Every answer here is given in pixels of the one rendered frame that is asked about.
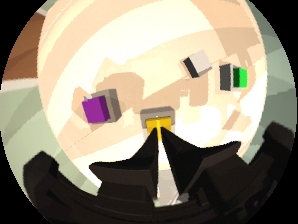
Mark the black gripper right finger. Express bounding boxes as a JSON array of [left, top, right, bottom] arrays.
[[160, 127, 242, 196]]

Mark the yellow button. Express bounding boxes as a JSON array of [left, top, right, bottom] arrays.
[[138, 107, 176, 141]]

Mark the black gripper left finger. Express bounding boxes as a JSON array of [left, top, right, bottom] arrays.
[[88, 127, 160, 200]]

